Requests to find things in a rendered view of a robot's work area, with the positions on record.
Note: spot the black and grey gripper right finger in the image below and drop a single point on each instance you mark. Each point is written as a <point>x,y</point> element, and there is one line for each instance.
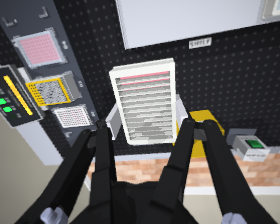
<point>237,202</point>

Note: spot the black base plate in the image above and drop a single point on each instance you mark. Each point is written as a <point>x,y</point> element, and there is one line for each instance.
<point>236,78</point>

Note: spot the pink and pale blue well plate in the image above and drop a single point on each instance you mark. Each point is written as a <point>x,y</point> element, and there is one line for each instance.
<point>40,48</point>

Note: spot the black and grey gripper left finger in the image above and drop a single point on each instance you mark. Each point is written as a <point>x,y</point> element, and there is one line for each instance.
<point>58,199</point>

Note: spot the white well plate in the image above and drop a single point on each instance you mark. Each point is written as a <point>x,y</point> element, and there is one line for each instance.
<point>73,116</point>

